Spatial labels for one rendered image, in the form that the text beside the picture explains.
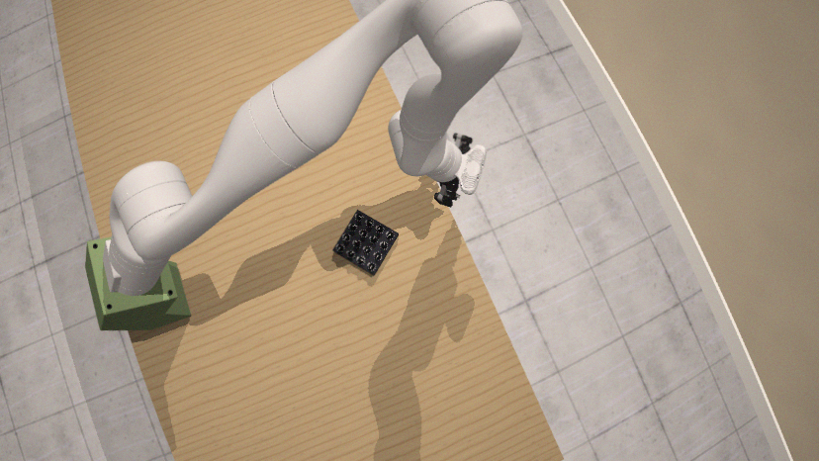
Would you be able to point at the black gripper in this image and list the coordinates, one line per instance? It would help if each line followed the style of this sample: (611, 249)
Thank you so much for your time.
(443, 196)

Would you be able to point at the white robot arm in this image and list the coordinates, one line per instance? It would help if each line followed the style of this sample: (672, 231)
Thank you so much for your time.
(304, 112)

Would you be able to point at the black knob box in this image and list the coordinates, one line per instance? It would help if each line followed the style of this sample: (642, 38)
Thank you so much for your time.
(374, 239)

